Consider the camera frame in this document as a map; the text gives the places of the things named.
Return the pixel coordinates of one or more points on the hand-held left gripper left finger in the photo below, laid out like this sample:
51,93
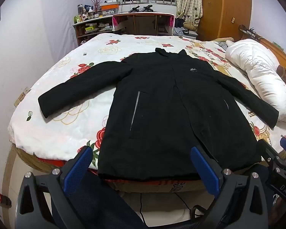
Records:
77,169

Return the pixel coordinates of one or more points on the wall socket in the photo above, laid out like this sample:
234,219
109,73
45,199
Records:
21,97

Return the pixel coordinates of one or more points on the white duvet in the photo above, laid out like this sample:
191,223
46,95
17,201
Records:
257,62

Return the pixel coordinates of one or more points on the stack of books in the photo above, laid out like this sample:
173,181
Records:
95,27

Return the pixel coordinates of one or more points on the black stand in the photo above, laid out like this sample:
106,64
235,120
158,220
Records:
147,8
134,8

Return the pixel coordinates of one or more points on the group of bottles and jars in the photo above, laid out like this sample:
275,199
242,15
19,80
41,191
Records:
85,14

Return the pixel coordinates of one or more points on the wooden headboard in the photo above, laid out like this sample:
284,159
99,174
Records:
278,50

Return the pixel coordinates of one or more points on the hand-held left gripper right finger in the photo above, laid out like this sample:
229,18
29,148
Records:
205,171

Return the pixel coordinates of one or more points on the bed with floral sheet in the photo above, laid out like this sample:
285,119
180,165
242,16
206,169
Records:
90,59

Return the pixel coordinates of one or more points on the orange lidded storage box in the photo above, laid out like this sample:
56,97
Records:
109,6

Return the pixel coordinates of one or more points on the pile of clothes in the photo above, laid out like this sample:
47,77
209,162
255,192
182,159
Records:
184,28

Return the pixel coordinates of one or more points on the black jacket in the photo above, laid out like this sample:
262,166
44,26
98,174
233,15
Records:
162,105

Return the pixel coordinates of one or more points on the heart patterned curtain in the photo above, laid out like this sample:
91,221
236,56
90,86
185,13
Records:
189,2

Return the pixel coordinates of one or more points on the wooden wardrobe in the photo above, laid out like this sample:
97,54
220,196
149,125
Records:
226,7

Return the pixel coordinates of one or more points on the wooden bookshelf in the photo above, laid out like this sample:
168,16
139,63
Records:
85,34

